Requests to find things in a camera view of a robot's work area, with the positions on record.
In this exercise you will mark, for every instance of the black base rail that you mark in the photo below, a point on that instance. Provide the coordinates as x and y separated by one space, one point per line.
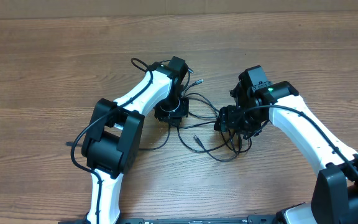
251 219

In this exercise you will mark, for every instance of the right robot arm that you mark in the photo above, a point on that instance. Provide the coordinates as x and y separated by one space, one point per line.
335 196

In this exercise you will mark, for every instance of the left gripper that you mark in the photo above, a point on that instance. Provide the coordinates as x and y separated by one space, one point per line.
173 117

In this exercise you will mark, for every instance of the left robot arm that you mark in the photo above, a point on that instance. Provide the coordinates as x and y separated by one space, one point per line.
112 139

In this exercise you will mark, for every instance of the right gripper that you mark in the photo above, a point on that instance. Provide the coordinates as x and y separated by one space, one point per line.
227 121

